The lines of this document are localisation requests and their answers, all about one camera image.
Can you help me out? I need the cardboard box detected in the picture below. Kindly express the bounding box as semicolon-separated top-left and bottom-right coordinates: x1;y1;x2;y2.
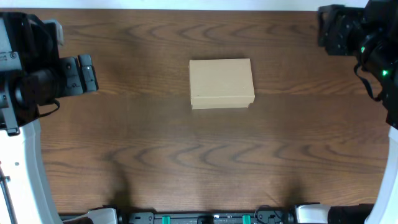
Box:
189;58;255;110

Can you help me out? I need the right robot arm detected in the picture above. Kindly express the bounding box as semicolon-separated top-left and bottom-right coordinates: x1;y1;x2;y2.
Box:
284;1;397;224

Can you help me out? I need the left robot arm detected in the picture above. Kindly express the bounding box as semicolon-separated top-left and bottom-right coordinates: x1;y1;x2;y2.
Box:
1;12;99;223

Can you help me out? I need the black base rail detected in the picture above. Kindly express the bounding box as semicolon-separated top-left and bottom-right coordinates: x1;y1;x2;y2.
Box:
60;203;331;224

